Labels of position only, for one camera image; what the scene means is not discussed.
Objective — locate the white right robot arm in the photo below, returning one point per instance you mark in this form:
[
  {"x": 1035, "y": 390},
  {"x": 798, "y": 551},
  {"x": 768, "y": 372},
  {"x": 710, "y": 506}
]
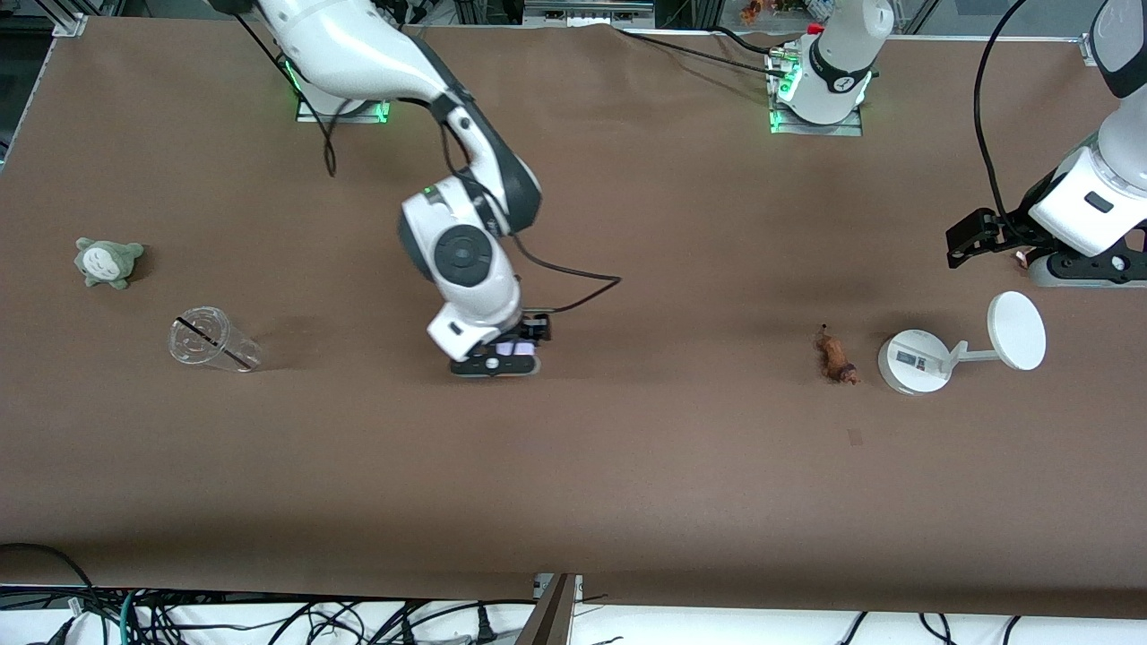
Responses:
[{"x": 461, "y": 255}]

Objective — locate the black power plug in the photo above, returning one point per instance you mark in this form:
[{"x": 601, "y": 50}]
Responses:
[{"x": 486, "y": 627}]

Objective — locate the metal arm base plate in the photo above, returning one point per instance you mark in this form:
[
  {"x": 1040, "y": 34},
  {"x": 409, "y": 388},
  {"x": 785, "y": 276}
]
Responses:
[
  {"x": 815, "y": 125},
  {"x": 354, "y": 113}
]

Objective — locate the clear plastic cup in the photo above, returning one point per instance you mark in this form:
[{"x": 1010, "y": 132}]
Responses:
[{"x": 206, "y": 340}]

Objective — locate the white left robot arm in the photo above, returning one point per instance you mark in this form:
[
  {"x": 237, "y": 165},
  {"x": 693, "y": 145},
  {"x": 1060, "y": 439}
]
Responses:
[{"x": 1089, "y": 202}]

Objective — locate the white round phone stand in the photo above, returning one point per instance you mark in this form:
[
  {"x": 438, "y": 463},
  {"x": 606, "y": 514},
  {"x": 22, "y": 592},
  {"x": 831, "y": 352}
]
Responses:
[{"x": 950, "y": 351}]

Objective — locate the brown table post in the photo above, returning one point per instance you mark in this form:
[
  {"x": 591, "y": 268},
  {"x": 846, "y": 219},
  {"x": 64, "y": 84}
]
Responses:
[{"x": 548, "y": 614}]

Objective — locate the brown lion statue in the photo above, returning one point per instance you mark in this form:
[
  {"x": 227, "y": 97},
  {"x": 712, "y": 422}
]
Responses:
[{"x": 836, "y": 356}]

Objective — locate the black straw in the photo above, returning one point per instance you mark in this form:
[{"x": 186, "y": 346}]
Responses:
[{"x": 215, "y": 344}]

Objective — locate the small orange toy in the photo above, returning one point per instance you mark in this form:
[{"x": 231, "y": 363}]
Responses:
[{"x": 751, "y": 11}]

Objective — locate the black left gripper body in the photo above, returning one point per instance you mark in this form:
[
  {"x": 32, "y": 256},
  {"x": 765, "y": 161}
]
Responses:
[{"x": 1011, "y": 227}]

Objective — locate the grey plush toy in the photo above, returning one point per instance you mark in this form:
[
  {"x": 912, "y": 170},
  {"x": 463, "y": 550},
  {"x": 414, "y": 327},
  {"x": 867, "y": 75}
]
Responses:
[{"x": 106, "y": 262}]

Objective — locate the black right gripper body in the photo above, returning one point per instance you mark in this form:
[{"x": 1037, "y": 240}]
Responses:
[{"x": 535, "y": 326}]

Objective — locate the silver metal rail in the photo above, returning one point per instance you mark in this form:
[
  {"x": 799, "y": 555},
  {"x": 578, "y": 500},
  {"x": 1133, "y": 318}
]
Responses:
[{"x": 589, "y": 11}]

